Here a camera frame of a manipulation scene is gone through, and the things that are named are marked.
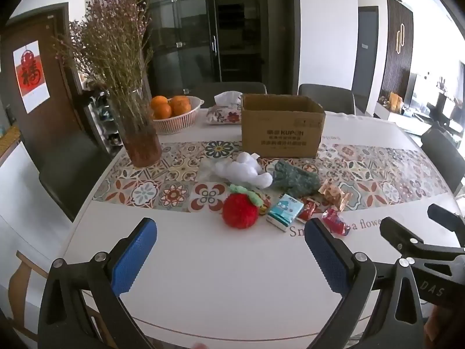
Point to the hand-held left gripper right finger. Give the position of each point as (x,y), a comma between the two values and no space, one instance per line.
(323,252)

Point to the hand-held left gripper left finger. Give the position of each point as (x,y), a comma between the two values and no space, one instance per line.
(136,254)

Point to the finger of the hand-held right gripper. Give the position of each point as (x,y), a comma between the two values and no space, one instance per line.
(396,231)
(443,215)

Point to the green plush toy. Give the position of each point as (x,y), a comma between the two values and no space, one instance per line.
(296,180)

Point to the white plush toy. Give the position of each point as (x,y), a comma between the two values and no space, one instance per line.
(241,171)

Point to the brown cardboard box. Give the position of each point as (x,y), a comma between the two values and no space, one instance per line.
(279,131)

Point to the pink red snack packet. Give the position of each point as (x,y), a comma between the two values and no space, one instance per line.
(335,221)

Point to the red candy wrapper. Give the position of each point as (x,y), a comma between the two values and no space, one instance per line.
(308,211)

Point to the blue and white tissue packet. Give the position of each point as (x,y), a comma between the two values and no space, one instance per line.
(285,212)

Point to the dark grey chair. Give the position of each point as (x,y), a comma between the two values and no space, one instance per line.
(327,96)
(72,174)
(225,92)
(443,156)

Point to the gold foil wrapper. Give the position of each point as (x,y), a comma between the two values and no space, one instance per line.
(334,194)

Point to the patterned table runner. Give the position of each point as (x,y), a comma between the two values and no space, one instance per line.
(152,189)

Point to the red strawberry plush toy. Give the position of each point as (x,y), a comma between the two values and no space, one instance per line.
(239,211)

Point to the white low cabinet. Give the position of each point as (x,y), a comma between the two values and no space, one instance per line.
(403,118)

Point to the clear plastic bag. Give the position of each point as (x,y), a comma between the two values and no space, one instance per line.
(209,169)

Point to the wooden chair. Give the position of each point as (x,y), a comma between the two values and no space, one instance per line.
(21,283)

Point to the white shoe rack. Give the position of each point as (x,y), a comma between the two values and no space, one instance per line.
(105,123)

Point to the white plastic basket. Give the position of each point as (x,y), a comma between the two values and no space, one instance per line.
(178,123)

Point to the pile of oranges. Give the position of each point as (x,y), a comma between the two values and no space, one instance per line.
(180,105)

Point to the brown wooden door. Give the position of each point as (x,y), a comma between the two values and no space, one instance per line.
(54,116)

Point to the floral tissue box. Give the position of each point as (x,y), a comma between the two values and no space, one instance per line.
(223,114)

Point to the dark interior door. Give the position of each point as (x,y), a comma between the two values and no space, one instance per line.
(367,58)

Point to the red and white door poster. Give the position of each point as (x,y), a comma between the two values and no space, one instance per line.
(31,76)

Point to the black glass cabinet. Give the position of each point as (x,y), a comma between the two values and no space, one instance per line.
(247,25)

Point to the dark slatted wall panel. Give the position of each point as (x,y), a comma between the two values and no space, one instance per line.
(392,61)

